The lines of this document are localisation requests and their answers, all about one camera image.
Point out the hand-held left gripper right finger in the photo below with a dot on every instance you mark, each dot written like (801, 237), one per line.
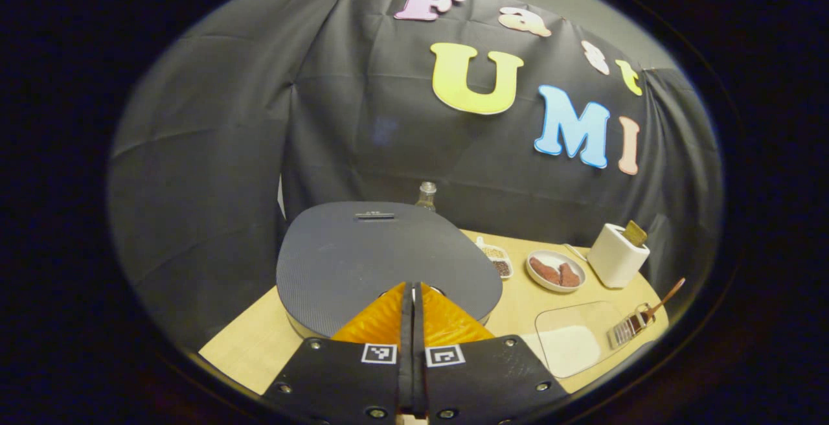
(486, 379)

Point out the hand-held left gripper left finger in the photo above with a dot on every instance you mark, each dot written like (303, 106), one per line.
(343, 379)

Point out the clear rice container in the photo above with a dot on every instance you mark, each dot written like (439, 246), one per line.
(576, 341)

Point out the grey rice cooker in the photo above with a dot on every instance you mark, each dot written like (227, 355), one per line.
(375, 256)

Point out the brown wooden spoon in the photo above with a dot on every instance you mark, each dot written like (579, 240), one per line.
(667, 297)

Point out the white divided bean dish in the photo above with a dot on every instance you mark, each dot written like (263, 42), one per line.
(497, 260)

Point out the red meat piece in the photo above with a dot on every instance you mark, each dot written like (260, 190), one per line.
(569, 276)
(544, 271)

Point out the white round plate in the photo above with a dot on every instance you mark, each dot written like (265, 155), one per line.
(550, 256)

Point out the white toaster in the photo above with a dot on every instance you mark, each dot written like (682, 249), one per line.
(615, 263)

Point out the small glass bottle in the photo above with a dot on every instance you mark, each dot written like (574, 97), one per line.
(426, 195)

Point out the brown bread slice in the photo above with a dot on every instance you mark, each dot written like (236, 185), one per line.
(636, 233)

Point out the black backdrop cloth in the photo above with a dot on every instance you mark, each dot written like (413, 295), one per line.
(207, 153)

